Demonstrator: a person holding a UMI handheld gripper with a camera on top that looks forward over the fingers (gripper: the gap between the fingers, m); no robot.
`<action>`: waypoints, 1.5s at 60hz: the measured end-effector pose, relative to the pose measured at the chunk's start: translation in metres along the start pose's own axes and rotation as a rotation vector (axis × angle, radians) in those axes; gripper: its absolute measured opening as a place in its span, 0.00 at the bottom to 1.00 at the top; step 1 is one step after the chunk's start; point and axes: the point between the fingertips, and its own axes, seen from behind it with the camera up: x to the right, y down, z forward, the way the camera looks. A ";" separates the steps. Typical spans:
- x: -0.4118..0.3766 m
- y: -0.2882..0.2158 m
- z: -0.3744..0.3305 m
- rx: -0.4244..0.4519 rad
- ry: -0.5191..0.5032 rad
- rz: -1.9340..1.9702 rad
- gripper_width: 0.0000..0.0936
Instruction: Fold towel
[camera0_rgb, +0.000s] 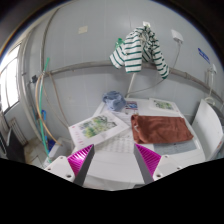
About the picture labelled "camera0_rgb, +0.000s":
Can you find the white thin upright pipe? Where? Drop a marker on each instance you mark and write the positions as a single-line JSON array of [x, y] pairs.
[[132, 83]]

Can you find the green plastic clip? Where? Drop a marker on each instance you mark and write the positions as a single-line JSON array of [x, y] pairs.
[[119, 42]]

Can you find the white wall socket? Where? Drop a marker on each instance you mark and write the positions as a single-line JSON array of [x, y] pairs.
[[177, 35]]

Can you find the leaflet with blue picture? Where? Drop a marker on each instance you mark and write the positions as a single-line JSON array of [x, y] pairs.
[[130, 108]]

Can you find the beige wall sticker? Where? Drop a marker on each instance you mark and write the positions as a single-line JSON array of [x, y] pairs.
[[83, 29]]

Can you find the white open appliance lid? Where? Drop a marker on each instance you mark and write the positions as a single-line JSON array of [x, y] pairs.
[[208, 130]]

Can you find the grey wall pipe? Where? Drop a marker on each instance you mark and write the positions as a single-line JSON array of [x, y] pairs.
[[83, 65]]

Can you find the blue wall sign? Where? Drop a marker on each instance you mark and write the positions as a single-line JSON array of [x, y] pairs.
[[203, 55]]

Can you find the window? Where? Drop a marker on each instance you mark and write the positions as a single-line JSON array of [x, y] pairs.
[[11, 83]]

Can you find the large printed sheet green picture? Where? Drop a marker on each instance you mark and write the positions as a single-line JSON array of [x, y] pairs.
[[96, 128]]

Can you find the white calendar sheet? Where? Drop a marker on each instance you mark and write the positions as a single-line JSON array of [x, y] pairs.
[[118, 144]]

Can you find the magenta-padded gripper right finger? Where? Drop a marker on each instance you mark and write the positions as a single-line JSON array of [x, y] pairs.
[[148, 160]]

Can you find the small printed sheet green picture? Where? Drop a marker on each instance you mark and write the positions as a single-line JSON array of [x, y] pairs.
[[162, 104]]

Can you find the grey paper sheet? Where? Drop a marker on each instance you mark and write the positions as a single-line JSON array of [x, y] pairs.
[[176, 147]]

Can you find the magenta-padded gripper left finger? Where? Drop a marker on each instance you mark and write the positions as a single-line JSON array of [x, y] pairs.
[[80, 160]]

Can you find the white radiator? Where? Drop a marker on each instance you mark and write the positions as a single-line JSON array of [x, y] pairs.
[[18, 131]]

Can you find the brown towel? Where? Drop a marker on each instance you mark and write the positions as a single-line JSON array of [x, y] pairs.
[[160, 128]]

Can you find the blue crumpled cloth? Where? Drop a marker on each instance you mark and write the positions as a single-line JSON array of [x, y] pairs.
[[114, 100]]

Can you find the green white striped garment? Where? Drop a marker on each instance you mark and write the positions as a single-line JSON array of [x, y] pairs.
[[133, 53]]

